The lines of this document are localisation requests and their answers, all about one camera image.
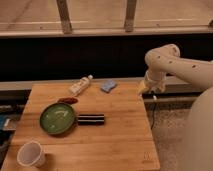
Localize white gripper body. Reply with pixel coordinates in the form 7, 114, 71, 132
145, 69, 166, 88

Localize white plastic cup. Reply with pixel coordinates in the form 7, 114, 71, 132
17, 141, 46, 167

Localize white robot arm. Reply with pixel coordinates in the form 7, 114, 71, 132
138, 44, 213, 171

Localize white plastic bottle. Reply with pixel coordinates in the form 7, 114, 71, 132
69, 75, 93, 96

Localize black cable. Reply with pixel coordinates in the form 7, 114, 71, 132
148, 94, 159, 130

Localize green round plate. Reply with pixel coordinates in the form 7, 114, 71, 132
39, 103, 77, 135

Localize black rectangular bar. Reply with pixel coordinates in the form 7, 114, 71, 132
77, 114, 105, 125

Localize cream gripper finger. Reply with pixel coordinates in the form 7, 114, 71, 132
138, 81, 148, 100
154, 87, 164, 94

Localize blue sponge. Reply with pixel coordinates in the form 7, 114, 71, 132
101, 80, 117, 93

